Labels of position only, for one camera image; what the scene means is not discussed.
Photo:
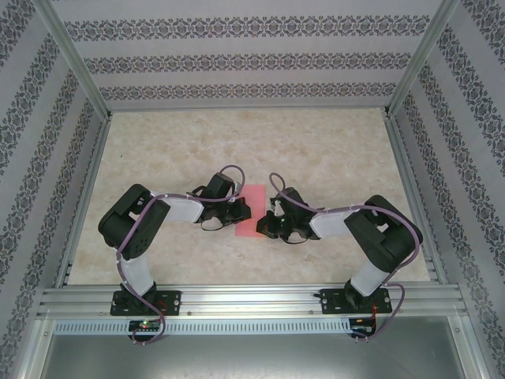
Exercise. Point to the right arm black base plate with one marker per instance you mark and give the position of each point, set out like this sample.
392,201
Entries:
333,302

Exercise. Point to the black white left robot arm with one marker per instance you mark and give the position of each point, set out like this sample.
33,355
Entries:
134,221

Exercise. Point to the long aluminium mounting rail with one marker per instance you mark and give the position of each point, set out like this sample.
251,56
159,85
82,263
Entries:
252,302

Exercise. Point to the circuit board with green light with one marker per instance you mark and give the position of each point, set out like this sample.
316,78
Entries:
145,325

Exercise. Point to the pink cloth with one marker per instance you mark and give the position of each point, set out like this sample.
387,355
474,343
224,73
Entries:
254,197

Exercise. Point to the grey sheet metal shelf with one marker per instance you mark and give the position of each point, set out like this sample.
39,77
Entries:
252,359

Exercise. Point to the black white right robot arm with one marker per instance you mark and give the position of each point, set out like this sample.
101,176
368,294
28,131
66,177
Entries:
382,233

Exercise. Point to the aluminium side rail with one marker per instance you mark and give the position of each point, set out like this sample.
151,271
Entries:
90,173
399,150

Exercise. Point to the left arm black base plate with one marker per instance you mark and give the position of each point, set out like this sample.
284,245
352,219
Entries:
169,302

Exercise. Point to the aluminium corner post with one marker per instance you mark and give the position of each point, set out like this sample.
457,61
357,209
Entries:
81,63
419,63

